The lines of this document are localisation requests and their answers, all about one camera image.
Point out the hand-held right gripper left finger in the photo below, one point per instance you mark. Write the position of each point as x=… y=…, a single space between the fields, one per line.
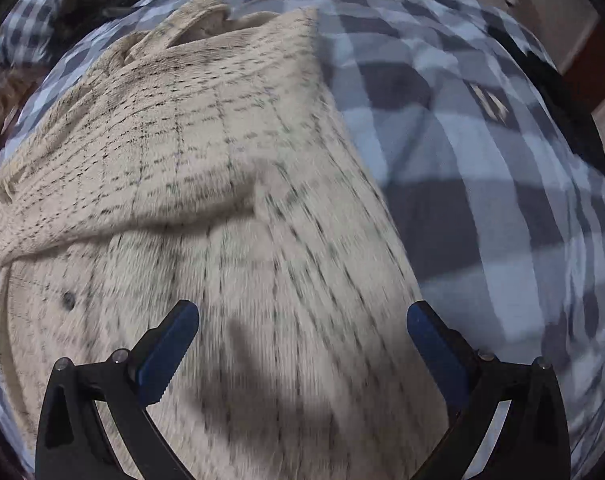
x=167 y=355

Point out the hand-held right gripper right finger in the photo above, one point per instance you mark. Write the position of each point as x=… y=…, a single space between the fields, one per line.
x=437 y=355

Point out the cream knit sweater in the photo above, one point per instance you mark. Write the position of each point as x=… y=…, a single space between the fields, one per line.
x=207 y=185

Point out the blue grey checkered blanket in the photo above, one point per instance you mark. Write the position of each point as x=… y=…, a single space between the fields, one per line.
x=457 y=160

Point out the small hair clip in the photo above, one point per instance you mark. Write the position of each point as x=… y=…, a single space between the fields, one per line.
x=489 y=101

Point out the dark cloth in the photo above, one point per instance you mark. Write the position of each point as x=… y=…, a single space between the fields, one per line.
x=557 y=90

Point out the checkered pillow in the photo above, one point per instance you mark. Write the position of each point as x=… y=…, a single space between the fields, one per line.
x=27 y=25

